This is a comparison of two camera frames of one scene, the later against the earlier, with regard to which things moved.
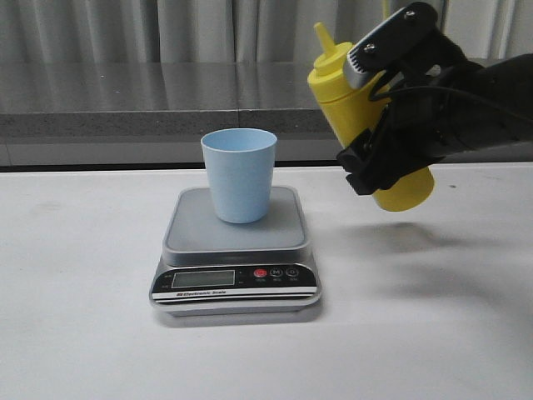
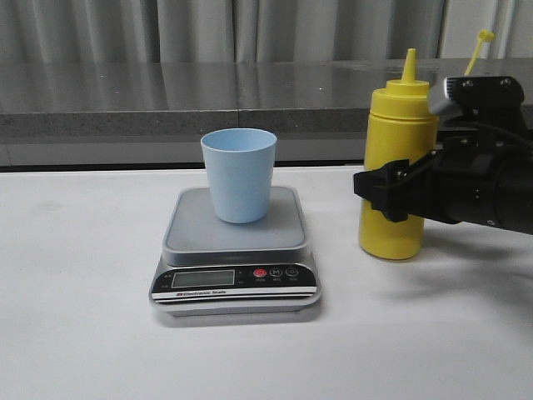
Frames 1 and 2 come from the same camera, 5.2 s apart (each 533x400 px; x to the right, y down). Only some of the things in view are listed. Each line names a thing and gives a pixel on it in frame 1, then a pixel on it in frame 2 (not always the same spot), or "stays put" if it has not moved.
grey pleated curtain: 235,31 stays put
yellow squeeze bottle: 350,113 to 401,124
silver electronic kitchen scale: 211,267 stays put
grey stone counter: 146,114 stays put
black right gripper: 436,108 to 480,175
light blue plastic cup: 240,163 stays put
